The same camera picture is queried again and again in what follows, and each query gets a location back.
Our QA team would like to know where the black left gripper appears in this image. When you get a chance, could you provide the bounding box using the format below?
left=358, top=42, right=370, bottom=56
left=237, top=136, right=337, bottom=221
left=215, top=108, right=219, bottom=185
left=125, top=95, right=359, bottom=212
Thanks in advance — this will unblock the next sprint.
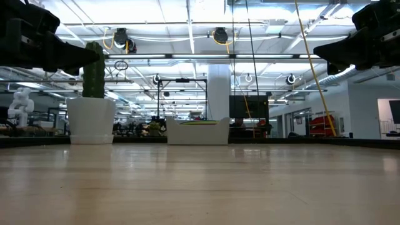
left=0, top=0, right=101, bottom=76

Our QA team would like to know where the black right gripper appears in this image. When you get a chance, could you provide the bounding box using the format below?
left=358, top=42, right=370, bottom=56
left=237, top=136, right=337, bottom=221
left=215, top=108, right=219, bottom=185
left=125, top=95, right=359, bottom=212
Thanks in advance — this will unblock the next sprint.
left=313, top=0, right=400, bottom=76

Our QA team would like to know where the grey plastic basket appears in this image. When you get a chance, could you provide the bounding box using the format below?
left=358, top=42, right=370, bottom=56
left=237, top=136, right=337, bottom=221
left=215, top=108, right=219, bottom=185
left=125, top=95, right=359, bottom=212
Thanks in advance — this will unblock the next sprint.
left=165, top=116, right=231, bottom=146

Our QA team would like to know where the green cactus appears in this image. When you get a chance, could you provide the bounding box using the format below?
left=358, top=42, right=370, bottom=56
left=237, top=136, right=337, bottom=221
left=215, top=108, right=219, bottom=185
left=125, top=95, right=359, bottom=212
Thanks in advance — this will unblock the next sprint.
left=82, top=41, right=106, bottom=99

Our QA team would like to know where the white humanoid robot figure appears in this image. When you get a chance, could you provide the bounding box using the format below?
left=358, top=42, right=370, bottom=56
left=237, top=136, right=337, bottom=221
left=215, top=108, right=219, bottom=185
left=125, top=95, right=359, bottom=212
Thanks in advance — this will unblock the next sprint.
left=7, top=87, right=35, bottom=128

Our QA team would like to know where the red storage shelf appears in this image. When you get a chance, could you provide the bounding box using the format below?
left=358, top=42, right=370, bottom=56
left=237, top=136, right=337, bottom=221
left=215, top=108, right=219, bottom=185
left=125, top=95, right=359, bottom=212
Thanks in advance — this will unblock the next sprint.
left=309, top=114, right=337, bottom=137

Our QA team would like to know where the black background monitor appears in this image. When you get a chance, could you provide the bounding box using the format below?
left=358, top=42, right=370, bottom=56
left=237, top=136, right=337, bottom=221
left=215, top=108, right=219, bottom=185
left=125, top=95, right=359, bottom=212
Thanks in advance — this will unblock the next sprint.
left=229, top=95, right=269, bottom=121

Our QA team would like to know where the yellow hanging cable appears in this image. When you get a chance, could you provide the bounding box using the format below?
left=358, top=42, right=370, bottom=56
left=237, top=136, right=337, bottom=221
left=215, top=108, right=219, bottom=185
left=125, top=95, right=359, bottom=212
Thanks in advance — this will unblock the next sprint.
left=293, top=0, right=338, bottom=138

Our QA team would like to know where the black wall screen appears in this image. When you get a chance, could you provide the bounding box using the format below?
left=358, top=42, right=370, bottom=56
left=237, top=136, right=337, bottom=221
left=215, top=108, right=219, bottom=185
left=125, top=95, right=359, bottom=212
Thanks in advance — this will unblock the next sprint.
left=389, top=99, right=400, bottom=124

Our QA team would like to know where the black table frame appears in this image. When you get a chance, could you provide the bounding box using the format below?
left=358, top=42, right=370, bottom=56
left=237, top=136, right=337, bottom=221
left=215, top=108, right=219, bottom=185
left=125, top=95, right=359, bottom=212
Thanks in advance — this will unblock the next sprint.
left=0, top=134, right=400, bottom=150

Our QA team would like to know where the black hanging cable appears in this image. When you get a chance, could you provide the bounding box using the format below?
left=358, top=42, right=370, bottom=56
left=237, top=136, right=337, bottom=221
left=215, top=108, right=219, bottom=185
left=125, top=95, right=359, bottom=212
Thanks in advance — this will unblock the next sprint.
left=245, top=0, right=260, bottom=138

